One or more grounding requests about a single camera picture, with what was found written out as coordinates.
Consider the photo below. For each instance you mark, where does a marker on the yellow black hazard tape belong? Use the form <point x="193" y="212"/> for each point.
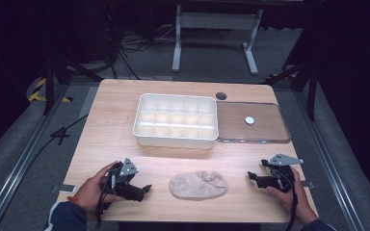
<point x="35" y="94"/>

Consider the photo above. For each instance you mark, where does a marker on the grey tape piece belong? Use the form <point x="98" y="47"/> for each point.
<point x="306" y="184"/>
<point x="63" y="188"/>

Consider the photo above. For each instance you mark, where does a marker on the person's left hand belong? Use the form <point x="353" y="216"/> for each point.
<point x="91" y="192"/>

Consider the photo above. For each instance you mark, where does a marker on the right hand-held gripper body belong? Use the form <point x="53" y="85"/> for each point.
<point x="279" y="179"/>

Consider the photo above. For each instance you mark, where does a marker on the person's right hand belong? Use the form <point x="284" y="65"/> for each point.
<point x="298" y="202"/>

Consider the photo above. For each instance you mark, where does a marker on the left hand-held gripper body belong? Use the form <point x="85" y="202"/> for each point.
<point x="125" y="187"/>

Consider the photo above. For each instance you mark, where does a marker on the aluminium floor rail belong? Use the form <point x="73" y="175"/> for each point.
<point x="22" y="157"/>
<point x="330" y="166"/>

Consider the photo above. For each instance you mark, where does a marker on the black tripod stand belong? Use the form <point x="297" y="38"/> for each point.
<point x="311" y="89"/>
<point x="49" y="83"/>

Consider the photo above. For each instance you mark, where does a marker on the white metal stand frame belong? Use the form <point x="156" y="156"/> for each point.
<point x="216" y="20"/>

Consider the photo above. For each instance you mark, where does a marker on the clear plastic box lid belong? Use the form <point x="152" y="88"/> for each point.
<point x="253" y="128"/>

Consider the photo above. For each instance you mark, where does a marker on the beige sock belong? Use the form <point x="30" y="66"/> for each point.
<point x="197" y="186"/>

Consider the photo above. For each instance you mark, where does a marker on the dark round table grommet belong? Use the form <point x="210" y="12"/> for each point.
<point x="221" y="96"/>

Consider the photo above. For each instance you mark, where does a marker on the white compartment storage box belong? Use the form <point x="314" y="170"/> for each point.
<point x="175" y="120"/>

